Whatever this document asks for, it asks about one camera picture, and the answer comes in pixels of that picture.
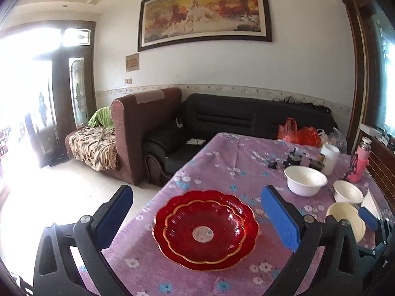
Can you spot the brown wooden window frame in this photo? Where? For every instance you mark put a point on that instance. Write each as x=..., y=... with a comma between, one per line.
x=359, y=67

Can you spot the clear plastic bag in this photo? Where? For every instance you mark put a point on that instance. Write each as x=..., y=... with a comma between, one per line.
x=338, y=141

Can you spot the black electronic device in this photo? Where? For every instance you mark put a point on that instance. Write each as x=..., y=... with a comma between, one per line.
x=294, y=158

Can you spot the black leather sofa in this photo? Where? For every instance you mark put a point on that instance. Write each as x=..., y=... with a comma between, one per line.
x=228, y=114

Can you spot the brown wooden glass door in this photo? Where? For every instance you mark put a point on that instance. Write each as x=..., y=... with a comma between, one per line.
x=60, y=83

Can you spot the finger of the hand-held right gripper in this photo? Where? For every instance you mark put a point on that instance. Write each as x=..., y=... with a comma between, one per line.
x=368, y=219

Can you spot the brown and black device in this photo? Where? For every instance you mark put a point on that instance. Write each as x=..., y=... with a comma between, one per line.
x=316, y=162

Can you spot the purple floral tablecloth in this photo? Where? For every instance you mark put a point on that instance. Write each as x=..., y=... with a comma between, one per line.
x=216, y=166

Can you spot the large red scalloped plate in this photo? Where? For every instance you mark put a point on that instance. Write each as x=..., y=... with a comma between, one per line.
x=216, y=196

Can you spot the black charger adapter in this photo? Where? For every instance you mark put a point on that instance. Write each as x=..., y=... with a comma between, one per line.
x=273, y=165

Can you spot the white charger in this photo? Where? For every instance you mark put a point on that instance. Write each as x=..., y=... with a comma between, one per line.
x=196, y=141

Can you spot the small wall plaque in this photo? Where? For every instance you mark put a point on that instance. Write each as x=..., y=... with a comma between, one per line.
x=132, y=62

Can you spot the pink thermos bottle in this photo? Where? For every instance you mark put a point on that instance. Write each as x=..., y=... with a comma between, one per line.
x=359, y=166

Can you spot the large white bowl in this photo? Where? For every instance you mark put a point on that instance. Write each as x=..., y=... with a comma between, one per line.
x=304, y=188

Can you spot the black shoe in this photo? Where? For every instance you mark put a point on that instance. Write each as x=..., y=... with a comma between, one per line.
x=54, y=162
x=66, y=158

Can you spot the white plastic cup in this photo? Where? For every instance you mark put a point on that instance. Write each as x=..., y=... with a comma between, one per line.
x=330, y=160

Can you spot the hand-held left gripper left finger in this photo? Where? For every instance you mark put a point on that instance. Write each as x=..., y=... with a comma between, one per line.
x=114, y=219

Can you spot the black and white adapter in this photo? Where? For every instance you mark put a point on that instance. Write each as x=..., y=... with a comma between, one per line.
x=179, y=124

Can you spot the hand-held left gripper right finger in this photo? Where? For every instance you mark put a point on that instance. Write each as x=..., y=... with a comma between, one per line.
x=280, y=219

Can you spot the orange plastic bag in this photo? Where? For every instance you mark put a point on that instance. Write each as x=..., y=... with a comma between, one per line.
x=305, y=135

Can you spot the patterned beige blanket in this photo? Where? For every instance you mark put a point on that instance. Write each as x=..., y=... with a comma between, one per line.
x=92, y=145

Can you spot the brown fabric sofa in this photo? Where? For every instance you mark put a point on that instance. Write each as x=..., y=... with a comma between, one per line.
x=139, y=123

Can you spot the framed horse painting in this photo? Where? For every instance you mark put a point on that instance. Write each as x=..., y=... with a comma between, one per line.
x=203, y=12

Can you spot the wall switch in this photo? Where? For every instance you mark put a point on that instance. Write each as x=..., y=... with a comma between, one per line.
x=128, y=81

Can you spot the green cloth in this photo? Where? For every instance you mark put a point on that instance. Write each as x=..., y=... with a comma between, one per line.
x=103, y=117

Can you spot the small red gold-rimmed plate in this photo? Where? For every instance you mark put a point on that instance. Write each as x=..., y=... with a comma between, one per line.
x=185, y=231

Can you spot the dark brown bag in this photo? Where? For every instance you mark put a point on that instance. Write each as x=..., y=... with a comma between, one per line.
x=157, y=172

